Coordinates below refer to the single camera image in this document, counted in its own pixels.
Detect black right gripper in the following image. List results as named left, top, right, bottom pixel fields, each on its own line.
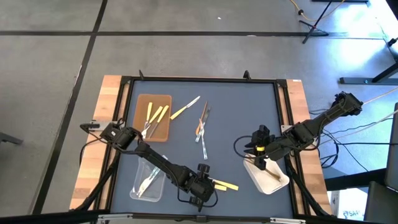
left=243, top=124, right=282, bottom=171

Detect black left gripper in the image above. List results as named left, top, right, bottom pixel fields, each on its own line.
left=177, top=163, right=217, bottom=213

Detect gold utensil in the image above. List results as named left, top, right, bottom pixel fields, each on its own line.
left=266, top=167, right=283, bottom=182

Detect teal-patterned handle knife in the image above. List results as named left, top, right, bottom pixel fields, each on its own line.
left=149, top=166, right=162, bottom=184

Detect teal-patterned handle fork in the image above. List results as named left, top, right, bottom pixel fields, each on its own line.
left=136, top=166, right=162, bottom=198

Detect gold knife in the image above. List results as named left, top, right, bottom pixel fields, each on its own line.
left=195, top=100, right=208, bottom=136

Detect yellow-handled steel fork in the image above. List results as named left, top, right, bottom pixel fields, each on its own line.
left=148, top=105, right=170, bottom=139

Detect yellow-handled steel utensil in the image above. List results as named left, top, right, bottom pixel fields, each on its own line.
left=145, top=105, right=164, bottom=133
left=143, top=101, right=154, bottom=139

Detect blue-grey table mat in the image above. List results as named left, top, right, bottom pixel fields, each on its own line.
left=110, top=80, right=295, bottom=218

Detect white plastic bin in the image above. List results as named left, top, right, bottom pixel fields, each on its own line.
left=243, top=154, right=290, bottom=195

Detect clear plastic bin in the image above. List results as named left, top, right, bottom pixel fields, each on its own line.
left=129, top=154, right=167, bottom=203

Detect orange plastic bin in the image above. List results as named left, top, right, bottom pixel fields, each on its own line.
left=132, top=93, right=173, bottom=143

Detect black desk leg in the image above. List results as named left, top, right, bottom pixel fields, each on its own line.
left=325, top=167, right=388, bottom=191

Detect white printed box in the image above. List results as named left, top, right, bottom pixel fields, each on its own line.
left=331, top=189, right=368, bottom=222

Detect black desk base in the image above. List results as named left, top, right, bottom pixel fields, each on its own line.
left=338, top=60, right=398, bottom=85

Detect black tripod stand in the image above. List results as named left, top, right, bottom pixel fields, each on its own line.
left=298, top=0, right=333, bottom=44

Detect dark grey chair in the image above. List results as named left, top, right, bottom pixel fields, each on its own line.
left=363, top=102, right=398, bottom=224

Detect grey floor object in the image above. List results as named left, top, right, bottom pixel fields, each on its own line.
left=0, top=132, right=24, bottom=146

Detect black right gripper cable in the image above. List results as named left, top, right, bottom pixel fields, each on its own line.
left=233, top=135, right=259, bottom=160

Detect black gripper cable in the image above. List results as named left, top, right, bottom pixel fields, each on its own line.
left=233, top=135, right=259, bottom=160
left=177, top=186, right=219, bottom=208

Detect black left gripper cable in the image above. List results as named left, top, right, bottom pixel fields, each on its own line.
left=177, top=186, right=219, bottom=208

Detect black table frame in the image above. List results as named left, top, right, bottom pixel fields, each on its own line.
left=70, top=70, right=332, bottom=224

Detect white power cable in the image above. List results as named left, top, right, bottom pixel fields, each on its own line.
left=317, top=110, right=398, bottom=146
left=362, top=86, right=398, bottom=105

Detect black floor cables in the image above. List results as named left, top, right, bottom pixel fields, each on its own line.
left=317, top=121, right=398, bottom=172

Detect yellow floor cable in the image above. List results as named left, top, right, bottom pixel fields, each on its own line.
left=289, top=0, right=346, bottom=22

